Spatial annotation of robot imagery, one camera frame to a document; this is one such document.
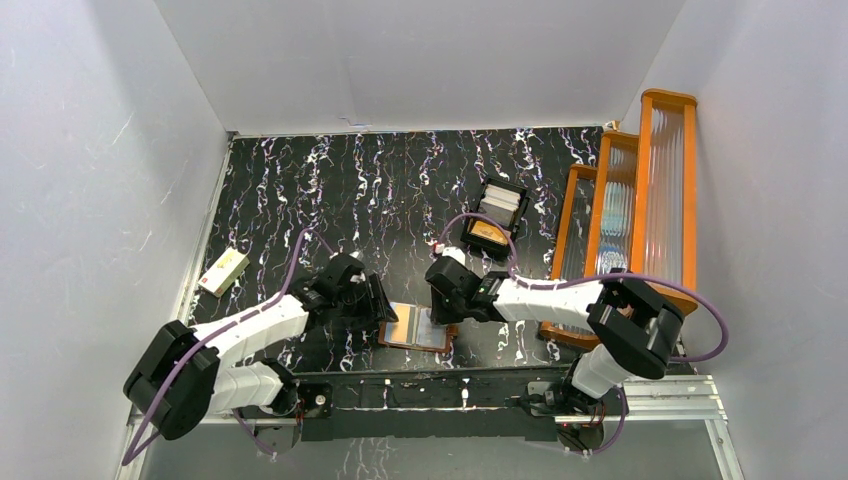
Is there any white silver VIP card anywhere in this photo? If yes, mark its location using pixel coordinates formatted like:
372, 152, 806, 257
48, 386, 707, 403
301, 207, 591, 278
411, 307, 451, 351

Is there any gold card black stripe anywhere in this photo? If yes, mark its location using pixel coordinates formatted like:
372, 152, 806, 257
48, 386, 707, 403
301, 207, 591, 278
381, 302, 419, 349

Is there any brown leather card holder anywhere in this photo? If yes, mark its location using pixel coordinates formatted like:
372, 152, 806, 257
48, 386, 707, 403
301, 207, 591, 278
378, 302, 458, 354

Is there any gold VIP card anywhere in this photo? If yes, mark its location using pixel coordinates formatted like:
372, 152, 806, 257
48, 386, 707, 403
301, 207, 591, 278
468, 220, 508, 246

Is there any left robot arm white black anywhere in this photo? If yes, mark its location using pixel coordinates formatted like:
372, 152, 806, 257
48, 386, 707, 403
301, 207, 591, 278
123, 254, 398, 440

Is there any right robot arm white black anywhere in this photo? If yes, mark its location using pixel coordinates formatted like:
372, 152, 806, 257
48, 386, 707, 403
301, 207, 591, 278
425, 255, 684, 414

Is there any stack of cards in box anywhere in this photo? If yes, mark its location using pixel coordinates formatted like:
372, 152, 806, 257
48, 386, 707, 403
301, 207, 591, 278
479, 183, 521, 225

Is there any black plastic card box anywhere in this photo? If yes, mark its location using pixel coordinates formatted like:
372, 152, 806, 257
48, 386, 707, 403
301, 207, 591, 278
460, 176, 529, 260

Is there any small white green box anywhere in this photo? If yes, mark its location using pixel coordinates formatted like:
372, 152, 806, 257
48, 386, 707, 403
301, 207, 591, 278
197, 247, 249, 298

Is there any orange wooden tiered rack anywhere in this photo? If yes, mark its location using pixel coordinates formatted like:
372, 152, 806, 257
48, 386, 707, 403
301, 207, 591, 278
537, 88, 700, 352

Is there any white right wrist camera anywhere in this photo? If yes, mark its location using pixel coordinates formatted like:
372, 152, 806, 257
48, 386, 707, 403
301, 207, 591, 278
432, 242, 466, 264

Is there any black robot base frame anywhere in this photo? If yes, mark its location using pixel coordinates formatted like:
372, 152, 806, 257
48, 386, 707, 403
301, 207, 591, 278
243, 365, 623, 447

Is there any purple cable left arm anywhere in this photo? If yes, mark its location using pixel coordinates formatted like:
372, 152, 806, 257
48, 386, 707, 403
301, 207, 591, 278
121, 228, 339, 467

